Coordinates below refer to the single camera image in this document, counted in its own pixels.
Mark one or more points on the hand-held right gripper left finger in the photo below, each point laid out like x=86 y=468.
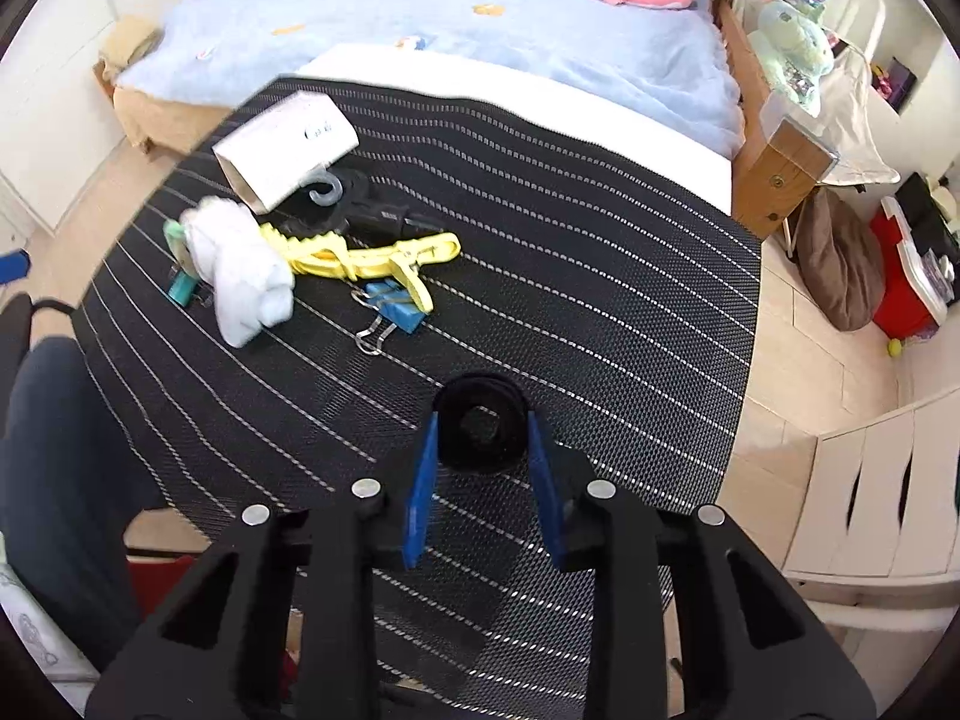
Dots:
x=420 y=491

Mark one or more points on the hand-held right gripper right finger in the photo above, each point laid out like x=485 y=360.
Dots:
x=545 y=499

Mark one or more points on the black tape roll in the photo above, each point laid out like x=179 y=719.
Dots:
x=459 y=405

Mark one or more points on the blue binder clip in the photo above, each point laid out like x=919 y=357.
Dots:
x=401 y=313

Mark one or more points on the white tissue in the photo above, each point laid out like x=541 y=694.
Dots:
x=240 y=277

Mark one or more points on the teal binder clip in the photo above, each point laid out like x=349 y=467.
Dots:
x=181 y=289

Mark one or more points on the grey plastic hook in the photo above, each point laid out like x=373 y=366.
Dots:
x=339 y=184

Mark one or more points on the light green paper scrap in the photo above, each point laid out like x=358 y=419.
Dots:
x=174 y=234

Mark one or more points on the black striped mesh mat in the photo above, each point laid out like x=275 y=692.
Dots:
x=562 y=277

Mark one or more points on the black plastic clamp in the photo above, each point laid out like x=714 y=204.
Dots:
x=382 y=219

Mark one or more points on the red cloth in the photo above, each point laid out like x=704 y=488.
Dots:
x=161 y=585

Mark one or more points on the white drawer unit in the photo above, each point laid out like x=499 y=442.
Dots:
x=862 y=495

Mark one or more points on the person's right leg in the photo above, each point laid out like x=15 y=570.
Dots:
x=67 y=465

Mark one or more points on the white cardboard box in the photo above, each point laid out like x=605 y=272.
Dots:
x=277 y=142

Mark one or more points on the brown cushion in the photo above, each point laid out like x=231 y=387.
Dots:
x=840 y=262

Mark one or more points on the red cooler box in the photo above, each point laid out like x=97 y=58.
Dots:
x=900 y=292

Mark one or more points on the white patterned shirt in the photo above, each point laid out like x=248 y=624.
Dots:
x=30 y=637

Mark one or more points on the black office chair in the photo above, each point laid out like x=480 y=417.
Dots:
x=19 y=319

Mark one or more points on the beige bed skirt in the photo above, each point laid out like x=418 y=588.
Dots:
x=172 y=120

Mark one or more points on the clear plastic box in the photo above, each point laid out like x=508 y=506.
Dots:
x=799 y=127

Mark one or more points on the black storage box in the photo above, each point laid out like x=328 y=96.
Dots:
x=941 y=236
x=915 y=199

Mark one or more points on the light blue printed blanket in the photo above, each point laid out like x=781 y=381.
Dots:
x=450 y=15

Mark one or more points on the white fabric chair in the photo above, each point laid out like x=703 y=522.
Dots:
x=855 y=120

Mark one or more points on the mint cat plush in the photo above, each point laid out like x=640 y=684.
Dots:
x=795 y=37

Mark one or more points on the black and purple box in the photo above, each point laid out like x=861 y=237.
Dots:
x=898 y=84

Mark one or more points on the white wardrobe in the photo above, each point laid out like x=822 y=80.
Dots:
x=45 y=90

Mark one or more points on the wooden bed frame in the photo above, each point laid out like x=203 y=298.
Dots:
x=780 y=180

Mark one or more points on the white metal rail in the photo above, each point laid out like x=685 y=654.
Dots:
x=879 y=22

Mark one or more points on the white wall shelf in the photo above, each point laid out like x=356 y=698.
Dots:
x=922 y=30

